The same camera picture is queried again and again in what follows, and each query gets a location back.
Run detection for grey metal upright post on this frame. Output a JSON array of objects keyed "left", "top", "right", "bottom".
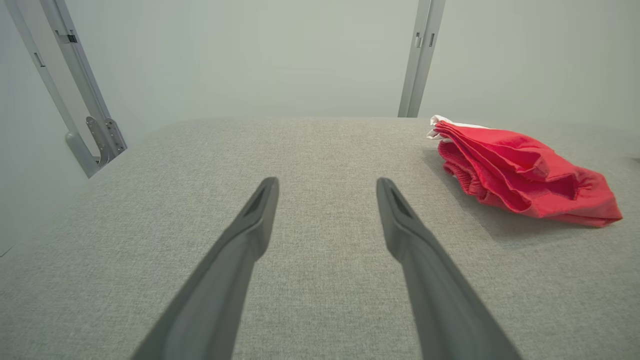
[{"left": 397, "top": 0, "right": 447, "bottom": 118}]

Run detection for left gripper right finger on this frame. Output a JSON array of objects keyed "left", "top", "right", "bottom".
[{"left": 376, "top": 177, "right": 523, "bottom": 360}]

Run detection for grey slanted frame with hinge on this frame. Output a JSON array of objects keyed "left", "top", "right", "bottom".
[{"left": 4, "top": 0, "right": 128, "bottom": 179}]

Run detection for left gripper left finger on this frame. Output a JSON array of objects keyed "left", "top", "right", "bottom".
[{"left": 129, "top": 176, "right": 280, "bottom": 360}]

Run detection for red shorts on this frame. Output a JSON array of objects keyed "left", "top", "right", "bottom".
[{"left": 434, "top": 121, "right": 624, "bottom": 229}]

